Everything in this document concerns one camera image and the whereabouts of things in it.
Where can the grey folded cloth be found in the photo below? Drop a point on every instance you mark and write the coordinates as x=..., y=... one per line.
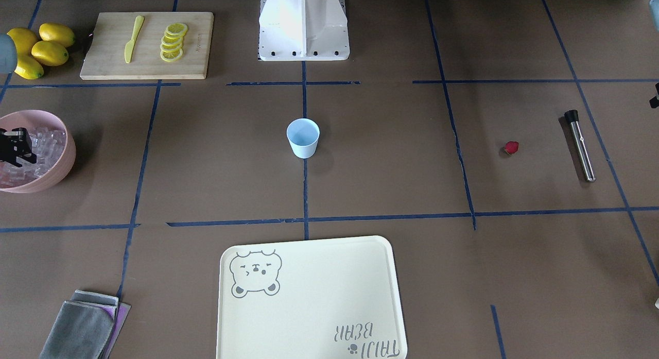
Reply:
x=83, y=328

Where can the pink bowl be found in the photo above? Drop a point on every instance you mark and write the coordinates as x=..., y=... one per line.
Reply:
x=40, y=118

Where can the lemon slices row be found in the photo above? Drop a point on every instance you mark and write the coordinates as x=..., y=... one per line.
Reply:
x=172, y=42

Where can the yellow lemon top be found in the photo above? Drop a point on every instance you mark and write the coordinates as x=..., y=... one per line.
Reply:
x=24, y=39
x=58, y=33

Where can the light blue plastic cup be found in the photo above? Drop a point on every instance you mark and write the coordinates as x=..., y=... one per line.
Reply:
x=303, y=135

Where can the pile of ice cubes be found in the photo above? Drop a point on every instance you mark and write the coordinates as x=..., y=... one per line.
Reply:
x=48, y=145

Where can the yellow plastic knife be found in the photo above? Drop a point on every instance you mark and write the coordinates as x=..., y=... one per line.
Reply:
x=129, y=47

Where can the yellow lemon bottom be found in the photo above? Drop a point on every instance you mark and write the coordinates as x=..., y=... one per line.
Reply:
x=28, y=68

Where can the wooden cutting board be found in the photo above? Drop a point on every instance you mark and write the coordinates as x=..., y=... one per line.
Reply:
x=105, y=59

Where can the red strawberry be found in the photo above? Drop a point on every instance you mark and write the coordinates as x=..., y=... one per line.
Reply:
x=511, y=147

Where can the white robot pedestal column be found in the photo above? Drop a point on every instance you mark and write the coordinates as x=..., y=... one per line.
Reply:
x=303, y=30

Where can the steel muddler black head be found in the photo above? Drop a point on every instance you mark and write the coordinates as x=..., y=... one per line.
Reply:
x=572, y=119

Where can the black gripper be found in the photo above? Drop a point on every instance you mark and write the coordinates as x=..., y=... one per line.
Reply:
x=14, y=146

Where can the yellow lemon middle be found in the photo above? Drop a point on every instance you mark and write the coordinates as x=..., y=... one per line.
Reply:
x=49, y=53

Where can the yellow lemon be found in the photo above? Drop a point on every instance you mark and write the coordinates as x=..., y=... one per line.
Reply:
x=49, y=53
x=28, y=68
x=58, y=33
x=24, y=39

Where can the cream bear serving tray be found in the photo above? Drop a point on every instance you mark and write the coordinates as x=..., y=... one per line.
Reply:
x=327, y=298

